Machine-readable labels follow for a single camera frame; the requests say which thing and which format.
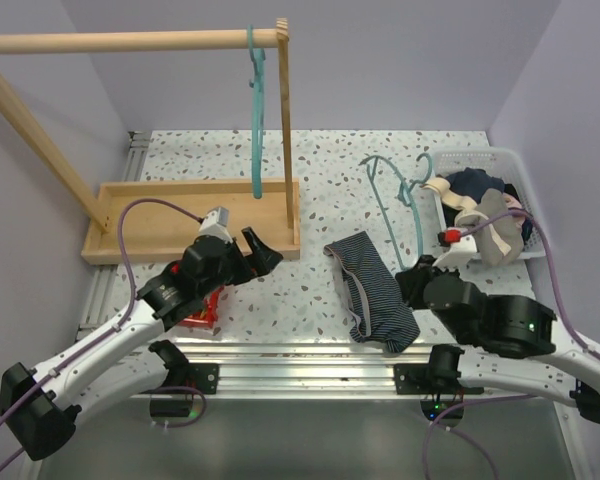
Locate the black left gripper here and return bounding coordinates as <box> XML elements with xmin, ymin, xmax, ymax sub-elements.
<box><xmin>198</xmin><ymin>226</ymin><xmax>281</xmax><ymax>298</ymax></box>

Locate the navy striped underwear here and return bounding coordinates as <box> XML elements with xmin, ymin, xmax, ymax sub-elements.
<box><xmin>323</xmin><ymin>231</ymin><xmax>420</xmax><ymax>354</ymax></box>

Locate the beige grey underwear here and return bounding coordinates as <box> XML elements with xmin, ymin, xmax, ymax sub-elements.
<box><xmin>454</xmin><ymin>188</ymin><xmax>525</xmax><ymax>267</ymax></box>

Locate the teal hanger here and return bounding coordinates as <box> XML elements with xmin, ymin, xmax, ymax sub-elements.
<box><xmin>247</xmin><ymin>25</ymin><xmax>266</xmax><ymax>199</ymax></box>
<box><xmin>359</xmin><ymin>152</ymin><xmax>433</xmax><ymax>271</ymax></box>

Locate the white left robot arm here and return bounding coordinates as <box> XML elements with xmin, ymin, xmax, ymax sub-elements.
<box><xmin>0</xmin><ymin>227</ymin><xmax>283</xmax><ymax>461</ymax></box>

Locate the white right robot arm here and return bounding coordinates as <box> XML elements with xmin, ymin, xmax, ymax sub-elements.
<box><xmin>395</xmin><ymin>256</ymin><xmax>600</xmax><ymax>424</ymax></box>

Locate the red clothespin bin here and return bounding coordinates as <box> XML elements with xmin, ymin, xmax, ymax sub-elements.
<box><xmin>179</xmin><ymin>287</ymin><xmax>224</xmax><ymax>329</ymax></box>

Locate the pile of clothes in basket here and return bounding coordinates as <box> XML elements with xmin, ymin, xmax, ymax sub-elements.
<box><xmin>422</xmin><ymin>168</ymin><xmax>532</xmax><ymax>246</ymax></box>

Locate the wooden clothes rack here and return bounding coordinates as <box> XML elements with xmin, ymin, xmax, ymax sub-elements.
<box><xmin>0</xmin><ymin>18</ymin><xmax>301</xmax><ymax>265</ymax></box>

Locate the white laundry basket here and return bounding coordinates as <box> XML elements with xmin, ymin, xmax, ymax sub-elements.
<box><xmin>431</xmin><ymin>146</ymin><xmax>546</xmax><ymax>261</ymax></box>

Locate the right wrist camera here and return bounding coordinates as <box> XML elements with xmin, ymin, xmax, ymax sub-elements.
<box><xmin>433</xmin><ymin>228</ymin><xmax>478</xmax><ymax>269</ymax></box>

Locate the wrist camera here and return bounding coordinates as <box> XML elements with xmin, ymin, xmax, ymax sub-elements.
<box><xmin>198</xmin><ymin>206</ymin><xmax>233</xmax><ymax>244</ymax></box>
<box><xmin>433</xmin><ymin>228</ymin><xmax>478</xmax><ymax>269</ymax></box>

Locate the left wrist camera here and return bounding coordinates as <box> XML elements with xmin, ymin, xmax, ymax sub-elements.
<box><xmin>198</xmin><ymin>206</ymin><xmax>233</xmax><ymax>244</ymax></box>

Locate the aluminium table rail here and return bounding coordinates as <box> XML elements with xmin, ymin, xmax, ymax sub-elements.
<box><xmin>74</xmin><ymin>264</ymin><xmax>571</xmax><ymax>401</ymax></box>

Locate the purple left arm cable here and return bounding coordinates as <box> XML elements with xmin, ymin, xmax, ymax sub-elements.
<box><xmin>0</xmin><ymin>198</ymin><xmax>204</xmax><ymax>480</ymax></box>

